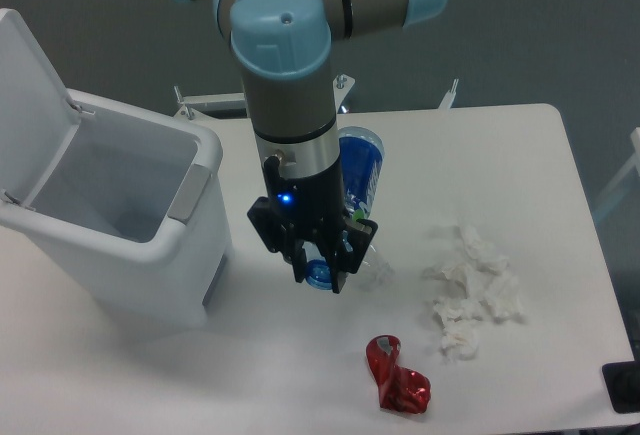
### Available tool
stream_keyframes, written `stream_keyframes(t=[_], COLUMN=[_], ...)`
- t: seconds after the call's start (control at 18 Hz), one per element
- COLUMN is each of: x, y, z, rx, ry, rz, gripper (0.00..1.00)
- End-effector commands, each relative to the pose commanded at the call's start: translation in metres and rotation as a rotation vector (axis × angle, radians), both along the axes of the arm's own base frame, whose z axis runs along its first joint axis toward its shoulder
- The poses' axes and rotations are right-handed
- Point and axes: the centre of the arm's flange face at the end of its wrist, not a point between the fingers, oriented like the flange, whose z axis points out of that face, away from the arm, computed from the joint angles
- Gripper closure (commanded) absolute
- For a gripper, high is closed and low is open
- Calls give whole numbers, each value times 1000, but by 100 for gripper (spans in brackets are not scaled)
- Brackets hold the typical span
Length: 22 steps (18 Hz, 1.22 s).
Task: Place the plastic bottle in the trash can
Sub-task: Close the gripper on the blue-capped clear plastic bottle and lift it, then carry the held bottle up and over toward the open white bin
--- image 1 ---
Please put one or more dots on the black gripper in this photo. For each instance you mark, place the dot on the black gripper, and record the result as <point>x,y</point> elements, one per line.
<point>310,209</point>

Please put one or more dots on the clear blue-labelled plastic bottle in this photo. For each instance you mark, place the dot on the clear blue-labelled plastic bottle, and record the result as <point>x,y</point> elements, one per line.
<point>362,155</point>

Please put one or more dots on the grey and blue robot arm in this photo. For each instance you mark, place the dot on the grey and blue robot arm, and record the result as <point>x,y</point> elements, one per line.
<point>282,48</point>

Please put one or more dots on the crushed red can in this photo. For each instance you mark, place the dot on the crushed red can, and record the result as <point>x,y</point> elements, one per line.
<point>400,389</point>

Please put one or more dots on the white trash can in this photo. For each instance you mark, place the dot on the white trash can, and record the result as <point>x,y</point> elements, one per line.
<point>125,200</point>

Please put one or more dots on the white trash can lid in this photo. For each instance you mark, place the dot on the white trash can lid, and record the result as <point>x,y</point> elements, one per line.
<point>27,100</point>

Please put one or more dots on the crumpled white tissue paper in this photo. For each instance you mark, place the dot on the crumpled white tissue paper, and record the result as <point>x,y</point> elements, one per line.
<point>474,285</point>

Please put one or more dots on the black device at table edge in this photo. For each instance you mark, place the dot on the black device at table edge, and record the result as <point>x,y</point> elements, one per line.
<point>622,384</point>

